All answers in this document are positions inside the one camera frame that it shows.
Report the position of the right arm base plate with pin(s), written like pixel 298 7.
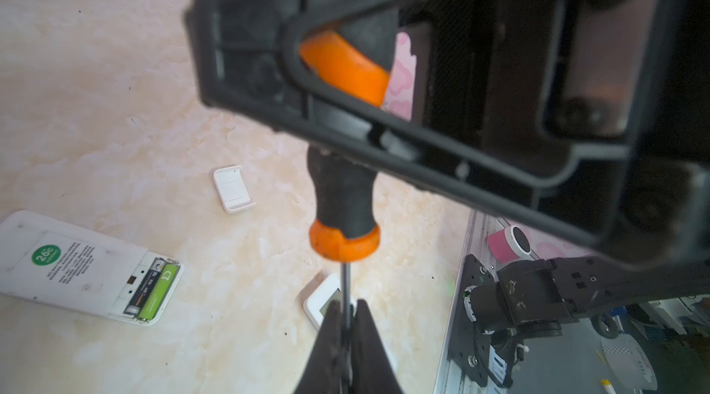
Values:
pixel 483 342

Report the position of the white battery cover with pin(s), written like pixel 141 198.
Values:
pixel 232 190

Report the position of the green AAA battery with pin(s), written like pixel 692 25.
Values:
pixel 157 296

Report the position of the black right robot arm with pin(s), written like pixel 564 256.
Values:
pixel 554 294

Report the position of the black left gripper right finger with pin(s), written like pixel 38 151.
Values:
pixel 372 372

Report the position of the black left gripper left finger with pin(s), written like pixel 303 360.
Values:
pixel 323 371

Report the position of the pink tape roll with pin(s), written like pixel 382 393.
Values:
pixel 509 245

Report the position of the orange black screwdriver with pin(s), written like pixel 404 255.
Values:
pixel 344 229

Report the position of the white remote control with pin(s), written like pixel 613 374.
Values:
pixel 317 301
pixel 51 262

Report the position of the black AAA battery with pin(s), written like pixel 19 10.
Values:
pixel 141 295

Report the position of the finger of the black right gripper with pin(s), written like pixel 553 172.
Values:
pixel 585 119

